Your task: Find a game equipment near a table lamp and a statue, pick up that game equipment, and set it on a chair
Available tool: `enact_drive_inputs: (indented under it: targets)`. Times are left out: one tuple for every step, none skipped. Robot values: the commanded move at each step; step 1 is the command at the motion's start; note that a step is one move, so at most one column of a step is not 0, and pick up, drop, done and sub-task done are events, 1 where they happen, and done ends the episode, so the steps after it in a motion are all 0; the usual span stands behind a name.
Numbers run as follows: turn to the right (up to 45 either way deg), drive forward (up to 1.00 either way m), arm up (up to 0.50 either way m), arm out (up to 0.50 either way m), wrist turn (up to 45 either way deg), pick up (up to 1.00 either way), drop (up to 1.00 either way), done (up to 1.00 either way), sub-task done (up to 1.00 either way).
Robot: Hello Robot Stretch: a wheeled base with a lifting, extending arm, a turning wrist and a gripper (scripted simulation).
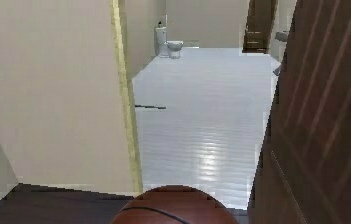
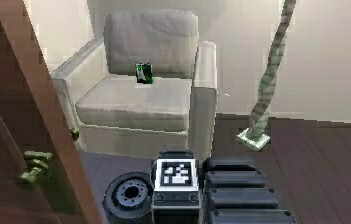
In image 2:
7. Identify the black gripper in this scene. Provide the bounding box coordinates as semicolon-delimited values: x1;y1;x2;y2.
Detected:
102;171;155;224

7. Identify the pale grey armchair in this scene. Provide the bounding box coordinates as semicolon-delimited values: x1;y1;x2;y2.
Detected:
51;9;218;160

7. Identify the brown wooden door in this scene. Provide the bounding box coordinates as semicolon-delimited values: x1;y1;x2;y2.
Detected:
0;0;104;224

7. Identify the small green and black box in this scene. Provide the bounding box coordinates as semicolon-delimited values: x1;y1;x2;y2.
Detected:
135;62;154;85

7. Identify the olive brass door handle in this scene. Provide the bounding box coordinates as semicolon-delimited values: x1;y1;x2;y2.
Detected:
15;150;55;186

